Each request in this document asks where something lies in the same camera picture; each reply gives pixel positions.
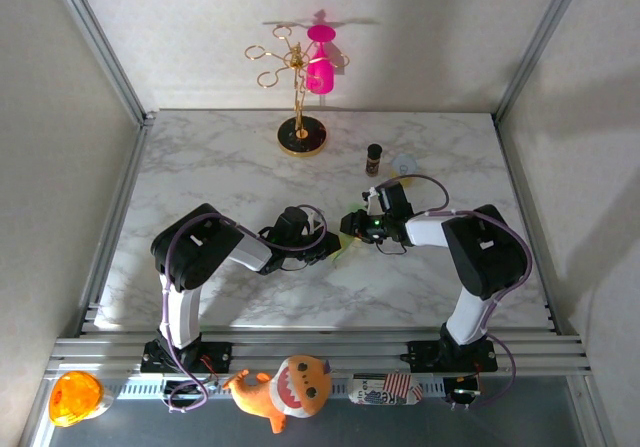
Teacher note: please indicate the wide aluminium base rail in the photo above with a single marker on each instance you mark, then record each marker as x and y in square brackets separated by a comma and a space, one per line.
[320, 352]

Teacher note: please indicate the aluminium frame post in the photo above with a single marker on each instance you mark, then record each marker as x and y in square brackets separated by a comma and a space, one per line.
[100, 42]
[541, 42]

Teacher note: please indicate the small yellow-filled glass cup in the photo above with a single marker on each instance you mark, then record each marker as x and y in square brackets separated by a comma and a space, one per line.
[404, 164]

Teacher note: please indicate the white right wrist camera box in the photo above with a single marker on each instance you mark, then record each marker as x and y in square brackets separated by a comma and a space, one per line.
[371, 201]

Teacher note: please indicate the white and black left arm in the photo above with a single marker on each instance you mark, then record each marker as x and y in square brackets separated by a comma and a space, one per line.
[200, 247]

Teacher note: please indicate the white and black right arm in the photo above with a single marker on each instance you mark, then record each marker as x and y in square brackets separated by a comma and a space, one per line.
[490, 252]

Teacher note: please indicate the orange plush shark toy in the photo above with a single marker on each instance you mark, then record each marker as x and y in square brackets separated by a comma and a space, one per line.
[295, 387]

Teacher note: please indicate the light green paper sheet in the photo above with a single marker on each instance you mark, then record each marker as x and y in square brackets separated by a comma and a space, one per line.
[345, 246]

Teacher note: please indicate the drink can with flag print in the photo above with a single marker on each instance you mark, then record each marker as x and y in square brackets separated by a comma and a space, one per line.
[375, 392]

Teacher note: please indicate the small black controller board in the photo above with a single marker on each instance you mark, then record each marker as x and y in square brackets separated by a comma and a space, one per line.
[462, 392]
[180, 389]

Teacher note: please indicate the aluminium side rail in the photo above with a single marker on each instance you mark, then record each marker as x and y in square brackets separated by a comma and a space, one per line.
[116, 227]
[537, 247]

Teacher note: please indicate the pink wine glass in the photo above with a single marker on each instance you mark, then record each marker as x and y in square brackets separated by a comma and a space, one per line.
[320, 74]

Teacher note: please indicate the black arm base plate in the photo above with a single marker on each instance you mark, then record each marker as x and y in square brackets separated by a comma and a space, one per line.
[425, 357]
[220, 357]

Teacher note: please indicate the spice bottle with black cap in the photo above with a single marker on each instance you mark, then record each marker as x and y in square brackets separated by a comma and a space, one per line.
[374, 159]

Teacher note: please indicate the orange translucent ball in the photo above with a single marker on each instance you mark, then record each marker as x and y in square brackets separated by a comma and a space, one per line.
[75, 397]

